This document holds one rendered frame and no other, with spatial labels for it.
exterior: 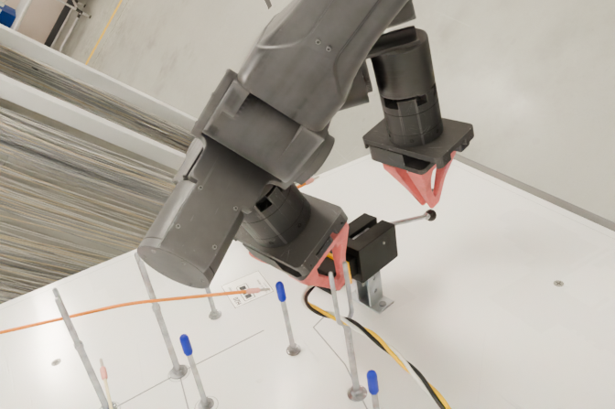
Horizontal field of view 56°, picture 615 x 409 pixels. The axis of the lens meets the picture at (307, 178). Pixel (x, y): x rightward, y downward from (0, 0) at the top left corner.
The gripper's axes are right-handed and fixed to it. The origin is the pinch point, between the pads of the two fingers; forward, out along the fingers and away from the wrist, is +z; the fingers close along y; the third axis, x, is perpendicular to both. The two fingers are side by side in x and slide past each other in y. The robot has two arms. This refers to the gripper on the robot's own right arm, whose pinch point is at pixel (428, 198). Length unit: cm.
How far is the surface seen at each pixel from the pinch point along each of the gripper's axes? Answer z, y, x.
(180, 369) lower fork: 0.9, -7.8, -31.4
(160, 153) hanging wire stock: 8, -62, -3
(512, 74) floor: 58, -60, 120
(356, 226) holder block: -4.0, -0.9, -10.6
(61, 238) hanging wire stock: 16, -70, -25
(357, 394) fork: 2.5, 7.8, -23.0
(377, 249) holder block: -2.8, 2.2, -11.4
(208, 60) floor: 94, -294, 143
